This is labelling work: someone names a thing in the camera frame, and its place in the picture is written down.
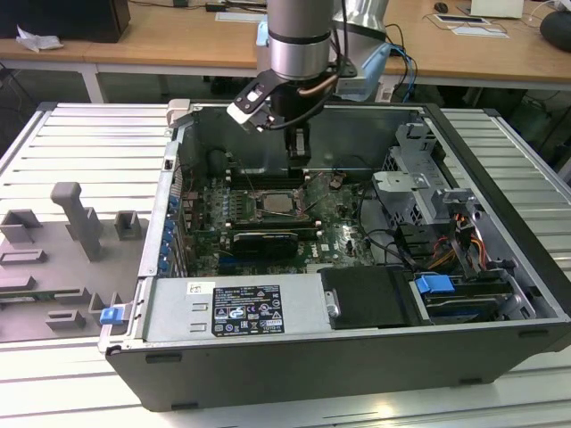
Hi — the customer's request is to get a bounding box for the silver square CPU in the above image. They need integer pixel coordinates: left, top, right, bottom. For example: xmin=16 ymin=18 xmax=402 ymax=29
xmin=261 ymin=194 xmax=292 ymax=215

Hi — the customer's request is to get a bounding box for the black cylindrical component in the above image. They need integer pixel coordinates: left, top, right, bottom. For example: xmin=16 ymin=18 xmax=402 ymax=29
xmin=207 ymin=149 xmax=229 ymax=173

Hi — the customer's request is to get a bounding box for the white printed sheet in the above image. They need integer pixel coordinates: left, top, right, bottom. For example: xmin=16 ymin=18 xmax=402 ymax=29
xmin=215 ymin=12 xmax=269 ymax=23

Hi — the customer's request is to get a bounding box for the black RAM stick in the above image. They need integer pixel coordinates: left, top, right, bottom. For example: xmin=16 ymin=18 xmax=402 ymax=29
xmin=227 ymin=218 xmax=323 ymax=237

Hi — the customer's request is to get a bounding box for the wooden desk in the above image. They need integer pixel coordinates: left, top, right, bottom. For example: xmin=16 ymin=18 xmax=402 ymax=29
xmin=0 ymin=0 xmax=571 ymax=86

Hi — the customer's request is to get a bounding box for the black graphics card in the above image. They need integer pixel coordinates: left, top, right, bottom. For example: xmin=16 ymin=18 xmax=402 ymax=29
xmin=231 ymin=231 xmax=299 ymax=260

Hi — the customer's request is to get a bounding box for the green motherboard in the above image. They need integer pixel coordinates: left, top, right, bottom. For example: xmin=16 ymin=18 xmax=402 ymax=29
xmin=189 ymin=169 xmax=380 ymax=276

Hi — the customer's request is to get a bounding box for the silver drive cage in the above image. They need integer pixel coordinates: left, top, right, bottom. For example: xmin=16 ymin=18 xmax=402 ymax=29
xmin=372 ymin=122 xmax=448 ymax=229

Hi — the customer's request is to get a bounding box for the white framed tablet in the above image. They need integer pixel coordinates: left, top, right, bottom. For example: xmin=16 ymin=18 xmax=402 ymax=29
xmin=434 ymin=12 xmax=491 ymax=26

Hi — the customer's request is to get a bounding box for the black plastic shroud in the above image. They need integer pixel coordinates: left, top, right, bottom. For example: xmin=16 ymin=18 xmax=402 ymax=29
xmin=320 ymin=266 xmax=421 ymax=331

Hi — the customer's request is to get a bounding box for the white paper sheet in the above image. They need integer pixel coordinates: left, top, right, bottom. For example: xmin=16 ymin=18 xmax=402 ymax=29
xmin=448 ymin=23 xmax=510 ymax=39

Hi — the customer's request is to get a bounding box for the blue disk carrier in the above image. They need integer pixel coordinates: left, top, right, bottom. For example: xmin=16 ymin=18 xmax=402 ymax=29
xmin=413 ymin=275 xmax=454 ymax=295

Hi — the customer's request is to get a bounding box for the grey power supply unit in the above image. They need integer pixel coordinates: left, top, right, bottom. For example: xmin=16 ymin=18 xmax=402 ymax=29
xmin=142 ymin=274 xmax=334 ymax=344

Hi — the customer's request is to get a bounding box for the black box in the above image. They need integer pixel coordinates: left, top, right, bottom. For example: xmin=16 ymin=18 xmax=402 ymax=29
xmin=0 ymin=0 xmax=131 ymax=44

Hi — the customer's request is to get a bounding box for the crumpled white paper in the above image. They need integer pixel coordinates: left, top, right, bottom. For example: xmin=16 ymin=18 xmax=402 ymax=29
xmin=16 ymin=24 xmax=64 ymax=54

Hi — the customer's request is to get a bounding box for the black disk drive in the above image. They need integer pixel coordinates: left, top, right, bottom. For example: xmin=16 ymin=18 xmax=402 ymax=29
xmin=423 ymin=292 xmax=510 ymax=323

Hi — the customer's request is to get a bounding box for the black open PC case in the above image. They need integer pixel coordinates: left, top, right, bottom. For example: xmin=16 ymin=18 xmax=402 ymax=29
xmin=96 ymin=98 xmax=571 ymax=414

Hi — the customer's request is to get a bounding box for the grey parts rack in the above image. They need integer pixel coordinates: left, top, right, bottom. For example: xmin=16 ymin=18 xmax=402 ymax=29
xmin=0 ymin=181 xmax=151 ymax=344

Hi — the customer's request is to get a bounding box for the black round speaker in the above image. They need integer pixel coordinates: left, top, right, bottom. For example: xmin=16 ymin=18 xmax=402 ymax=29
xmin=539 ymin=9 xmax=571 ymax=46

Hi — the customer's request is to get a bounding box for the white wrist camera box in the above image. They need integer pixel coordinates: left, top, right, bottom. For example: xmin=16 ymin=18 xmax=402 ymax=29
xmin=226 ymin=70 xmax=280 ymax=134

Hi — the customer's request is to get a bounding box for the grey case handle latch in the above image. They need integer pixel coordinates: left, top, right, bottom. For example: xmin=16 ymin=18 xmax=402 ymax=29
xmin=165 ymin=98 xmax=194 ymax=130

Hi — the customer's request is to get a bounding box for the blue cable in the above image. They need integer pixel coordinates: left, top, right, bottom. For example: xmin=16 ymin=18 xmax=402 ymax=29
xmin=391 ymin=42 xmax=419 ymax=102

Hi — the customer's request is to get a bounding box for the black cable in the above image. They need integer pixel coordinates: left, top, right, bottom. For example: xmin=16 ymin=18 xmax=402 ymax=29
xmin=358 ymin=177 xmax=417 ymax=269

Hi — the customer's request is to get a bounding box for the orange yellow wire bundle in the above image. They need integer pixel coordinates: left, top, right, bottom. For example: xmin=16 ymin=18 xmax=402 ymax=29
xmin=428 ymin=235 xmax=485 ymax=271

